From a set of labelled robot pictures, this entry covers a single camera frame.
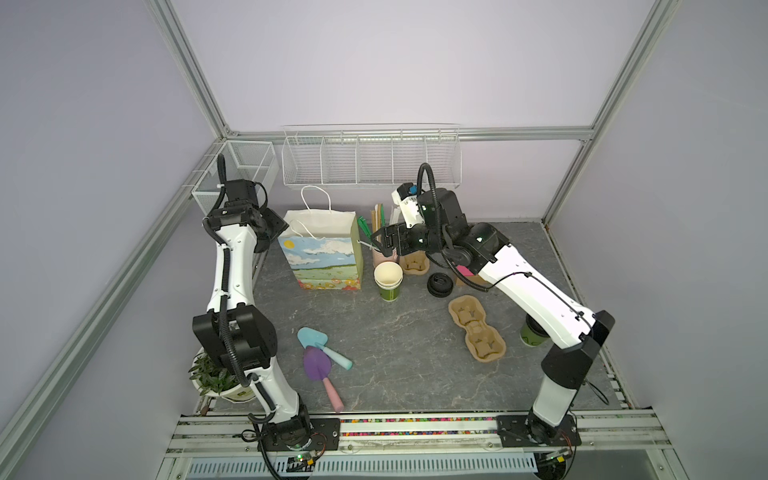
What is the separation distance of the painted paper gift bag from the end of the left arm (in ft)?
0.10

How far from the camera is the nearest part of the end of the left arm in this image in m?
0.58

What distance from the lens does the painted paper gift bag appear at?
836mm
